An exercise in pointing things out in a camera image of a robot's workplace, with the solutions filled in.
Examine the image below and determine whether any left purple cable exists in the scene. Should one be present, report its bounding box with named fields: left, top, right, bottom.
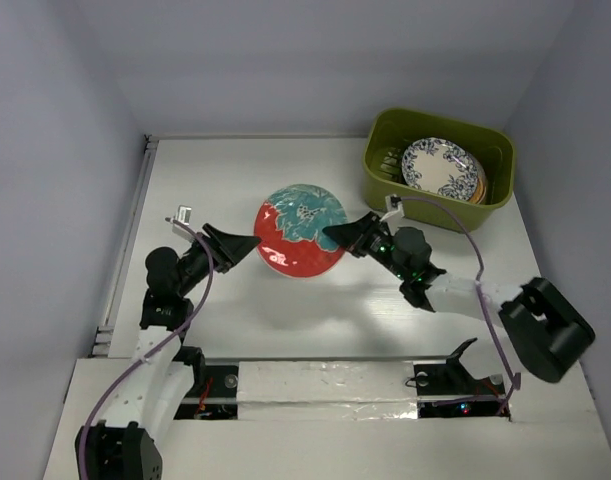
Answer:
left=77, top=229, right=216, bottom=479

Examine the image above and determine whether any blue white floral plate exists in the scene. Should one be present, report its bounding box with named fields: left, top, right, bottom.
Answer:
left=400, top=137, right=477, bottom=202

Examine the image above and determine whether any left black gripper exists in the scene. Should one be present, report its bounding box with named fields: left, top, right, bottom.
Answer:
left=175, top=224, right=258, bottom=297

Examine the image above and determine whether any white foil covered bar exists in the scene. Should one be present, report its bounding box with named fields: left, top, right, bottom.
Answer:
left=236, top=361, right=418, bottom=421

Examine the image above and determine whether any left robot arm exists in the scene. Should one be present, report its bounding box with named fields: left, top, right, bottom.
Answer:
left=75, top=220, right=261, bottom=479

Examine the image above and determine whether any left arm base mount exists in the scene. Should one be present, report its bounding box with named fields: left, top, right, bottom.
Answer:
left=174, top=363, right=239, bottom=421

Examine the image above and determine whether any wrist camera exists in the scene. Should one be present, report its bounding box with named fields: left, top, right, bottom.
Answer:
left=382, top=194, right=404, bottom=225
left=165, top=205, right=194, bottom=239

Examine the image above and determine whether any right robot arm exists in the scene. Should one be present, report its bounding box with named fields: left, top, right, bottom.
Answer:
left=323, top=213, right=596, bottom=389

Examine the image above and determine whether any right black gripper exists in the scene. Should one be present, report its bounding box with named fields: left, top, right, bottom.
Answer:
left=326, top=209, right=410, bottom=280

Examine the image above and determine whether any red teal floral plate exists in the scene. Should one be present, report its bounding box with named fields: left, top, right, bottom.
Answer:
left=253, top=184, right=347, bottom=278

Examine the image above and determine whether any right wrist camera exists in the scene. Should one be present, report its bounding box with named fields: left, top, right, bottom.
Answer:
left=382, top=194, right=404, bottom=225

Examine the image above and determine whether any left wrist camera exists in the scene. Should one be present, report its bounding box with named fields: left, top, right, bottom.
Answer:
left=165, top=205, right=194, bottom=239

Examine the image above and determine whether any green plastic bin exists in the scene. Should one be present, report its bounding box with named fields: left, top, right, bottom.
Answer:
left=362, top=107, right=516, bottom=231

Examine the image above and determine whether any orange woven round plate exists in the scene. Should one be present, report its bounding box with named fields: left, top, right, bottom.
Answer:
left=469, top=159, right=488, bottom=204

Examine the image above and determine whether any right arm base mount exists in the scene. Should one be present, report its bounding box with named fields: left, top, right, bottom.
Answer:
left=404, top=338, right=511, bottom=419

